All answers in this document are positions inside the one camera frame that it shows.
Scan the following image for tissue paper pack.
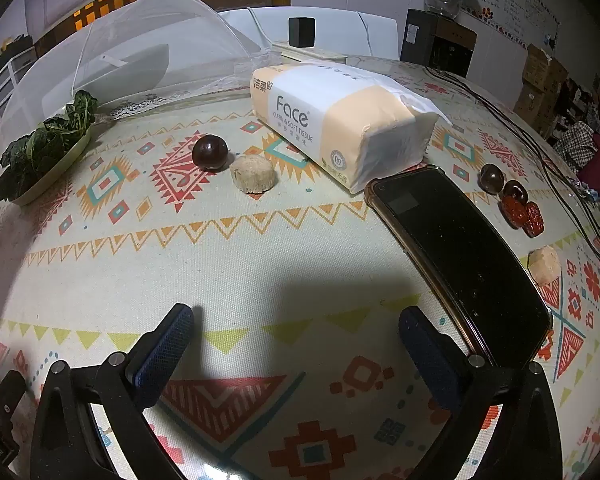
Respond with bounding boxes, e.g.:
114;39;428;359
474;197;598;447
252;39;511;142
250;60;453;196

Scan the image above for patterned tablecloth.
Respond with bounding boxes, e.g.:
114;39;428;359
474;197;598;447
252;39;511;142
0;55;600;480

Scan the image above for pale green plate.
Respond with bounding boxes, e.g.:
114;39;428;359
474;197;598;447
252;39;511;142
0;125;93;206

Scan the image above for red cloth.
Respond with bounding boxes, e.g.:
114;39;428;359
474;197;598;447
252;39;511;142
577;135;600;196

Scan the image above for small dark fruit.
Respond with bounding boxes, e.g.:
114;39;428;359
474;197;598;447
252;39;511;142
480;163;504;193
502;180;528;203

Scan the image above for large dark plum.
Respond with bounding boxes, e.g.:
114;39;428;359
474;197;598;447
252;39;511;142
191;133;229;171

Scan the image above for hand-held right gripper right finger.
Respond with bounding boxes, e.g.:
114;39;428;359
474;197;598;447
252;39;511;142
399;306;563;480

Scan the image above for white wall chart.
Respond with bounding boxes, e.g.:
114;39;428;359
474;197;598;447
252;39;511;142
460;0;561;51

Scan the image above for stack of cardboard boxes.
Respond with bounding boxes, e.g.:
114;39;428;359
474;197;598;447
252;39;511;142
512;42;571;136

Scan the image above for dark leafy greens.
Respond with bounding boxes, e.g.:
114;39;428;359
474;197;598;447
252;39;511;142
0;90;98;203

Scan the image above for white power strip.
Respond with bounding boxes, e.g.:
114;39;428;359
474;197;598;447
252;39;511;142
271;40;348;63

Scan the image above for white plastic drawer unit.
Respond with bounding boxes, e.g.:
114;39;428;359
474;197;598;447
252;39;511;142
0;52;31;121

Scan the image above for black smartphone in clear case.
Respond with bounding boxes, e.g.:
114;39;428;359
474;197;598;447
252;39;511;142
364;165;553;368

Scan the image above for black cable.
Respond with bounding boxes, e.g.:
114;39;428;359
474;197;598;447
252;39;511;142
422;65;600;266

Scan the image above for black cube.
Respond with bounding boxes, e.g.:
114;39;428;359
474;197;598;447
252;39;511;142
288;16;315;47

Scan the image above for black water dispenser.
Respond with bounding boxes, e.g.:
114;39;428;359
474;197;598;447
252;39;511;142
400;8;478;78

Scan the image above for white mesh food cover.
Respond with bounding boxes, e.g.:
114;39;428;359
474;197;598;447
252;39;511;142
0;0;273;161

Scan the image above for red date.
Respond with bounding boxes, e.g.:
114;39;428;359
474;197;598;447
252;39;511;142
522;201;545;237
500;196;528;231

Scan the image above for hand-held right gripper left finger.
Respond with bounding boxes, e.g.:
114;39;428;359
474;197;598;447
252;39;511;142
30;303;195;480

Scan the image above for plaid cloth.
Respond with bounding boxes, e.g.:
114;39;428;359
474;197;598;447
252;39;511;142
552;120;598;173

